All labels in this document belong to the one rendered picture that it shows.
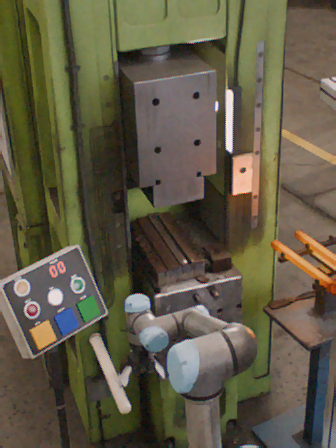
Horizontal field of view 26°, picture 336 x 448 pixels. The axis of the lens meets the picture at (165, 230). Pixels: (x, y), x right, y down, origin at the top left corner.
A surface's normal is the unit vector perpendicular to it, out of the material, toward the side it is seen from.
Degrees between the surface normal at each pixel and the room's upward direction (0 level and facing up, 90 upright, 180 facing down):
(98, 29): 90
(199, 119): 90
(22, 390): 0
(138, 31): 90
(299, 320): 0
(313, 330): 0
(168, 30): 90
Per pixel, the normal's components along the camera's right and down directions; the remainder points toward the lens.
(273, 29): 0.33, 0.48
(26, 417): -0.04, -0.85
